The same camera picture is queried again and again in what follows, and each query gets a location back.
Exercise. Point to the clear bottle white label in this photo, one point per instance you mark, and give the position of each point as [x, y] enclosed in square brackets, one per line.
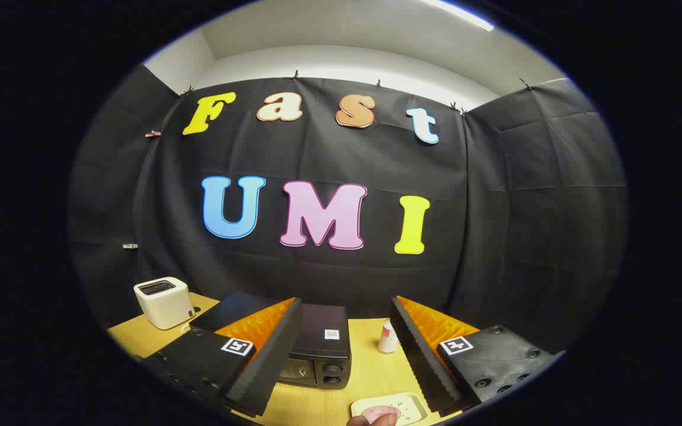
[386, 340]

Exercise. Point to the black toaster oven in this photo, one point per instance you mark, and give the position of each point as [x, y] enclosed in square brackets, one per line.
[323, 343]

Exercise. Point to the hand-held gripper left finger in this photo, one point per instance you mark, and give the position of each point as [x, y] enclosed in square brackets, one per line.
[276, 361]

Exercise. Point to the black backdrop cloth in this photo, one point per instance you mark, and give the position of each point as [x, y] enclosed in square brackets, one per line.
[495, 207]

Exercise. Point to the pink ham slice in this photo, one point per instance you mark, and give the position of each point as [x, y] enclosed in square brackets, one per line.
[379, 409]

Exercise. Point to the white bread toaster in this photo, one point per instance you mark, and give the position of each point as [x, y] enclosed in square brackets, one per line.
[166, 305]

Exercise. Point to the cream square plate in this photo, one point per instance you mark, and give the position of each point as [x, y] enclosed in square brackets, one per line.
[412, 405]

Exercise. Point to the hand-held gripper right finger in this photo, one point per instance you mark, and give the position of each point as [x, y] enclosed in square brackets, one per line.
[421, 361]

